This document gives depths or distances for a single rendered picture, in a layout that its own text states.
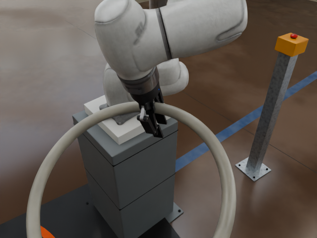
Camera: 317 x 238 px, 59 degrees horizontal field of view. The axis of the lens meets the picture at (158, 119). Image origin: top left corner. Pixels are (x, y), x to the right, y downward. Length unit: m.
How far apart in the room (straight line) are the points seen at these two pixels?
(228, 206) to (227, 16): 0.37
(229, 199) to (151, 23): 0.38
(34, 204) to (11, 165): 1.84
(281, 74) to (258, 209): 0.94
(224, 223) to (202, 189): 1.56
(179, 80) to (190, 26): 0.77
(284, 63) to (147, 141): 0.94
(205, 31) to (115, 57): 0.17
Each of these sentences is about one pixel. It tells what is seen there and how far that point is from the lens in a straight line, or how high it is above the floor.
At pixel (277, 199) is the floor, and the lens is 2.24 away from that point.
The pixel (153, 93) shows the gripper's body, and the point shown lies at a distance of 0.66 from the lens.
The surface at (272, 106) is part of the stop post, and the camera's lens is 1.94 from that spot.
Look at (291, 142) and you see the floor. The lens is 2.73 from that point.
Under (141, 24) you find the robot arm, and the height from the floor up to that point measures 1.51.
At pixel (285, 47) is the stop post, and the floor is 1.04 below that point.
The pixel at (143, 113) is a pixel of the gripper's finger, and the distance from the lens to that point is 0.69.
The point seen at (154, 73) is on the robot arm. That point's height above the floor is 1.39.
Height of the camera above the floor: 1.69
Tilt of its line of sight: 38 degrees down
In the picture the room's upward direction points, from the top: straight up
